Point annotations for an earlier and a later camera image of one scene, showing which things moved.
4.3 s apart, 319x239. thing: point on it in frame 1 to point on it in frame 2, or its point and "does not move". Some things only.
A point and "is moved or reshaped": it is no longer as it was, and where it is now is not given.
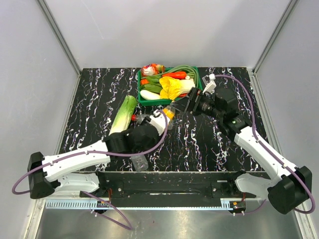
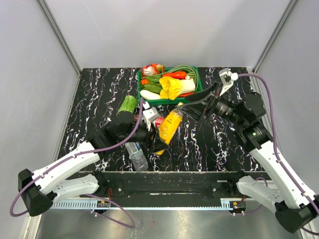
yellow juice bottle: x=170 y=113 is moved or reshaped
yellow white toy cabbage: x=172 y=88 does not move
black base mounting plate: x=167 y=186 does not move
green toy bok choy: x=154 y=84 does not move
